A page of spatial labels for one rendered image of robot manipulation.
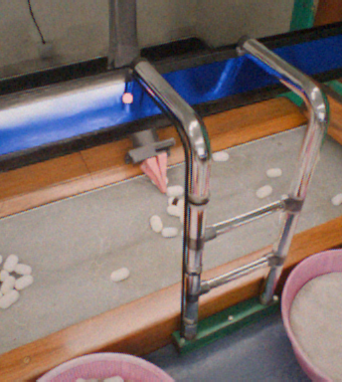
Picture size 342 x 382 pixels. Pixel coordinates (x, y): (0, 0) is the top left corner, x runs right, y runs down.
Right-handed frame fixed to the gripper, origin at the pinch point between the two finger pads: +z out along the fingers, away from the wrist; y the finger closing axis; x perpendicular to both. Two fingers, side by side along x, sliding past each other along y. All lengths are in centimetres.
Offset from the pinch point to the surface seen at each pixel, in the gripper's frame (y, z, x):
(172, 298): -9.9, 18.7, -16.3
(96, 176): -11.3, -7.7, 6.1
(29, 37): 1, -128, 160
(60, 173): -18.3, -11.0, 7.9
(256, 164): 23.6, 1.5, 1.8
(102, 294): -19.5, 14.6, -9.9
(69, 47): 24, -121, 169
